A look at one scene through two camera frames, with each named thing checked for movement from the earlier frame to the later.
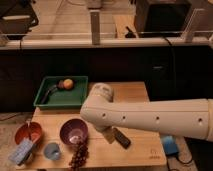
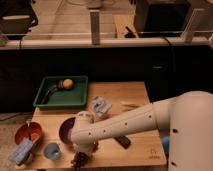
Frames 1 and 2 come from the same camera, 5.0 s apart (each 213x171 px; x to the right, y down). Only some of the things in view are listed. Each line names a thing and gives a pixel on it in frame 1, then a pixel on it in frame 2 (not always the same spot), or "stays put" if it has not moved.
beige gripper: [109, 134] -> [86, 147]
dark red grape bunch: [80, 156] stays put
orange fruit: [68, 83] stays put
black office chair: [17, 18] stays put
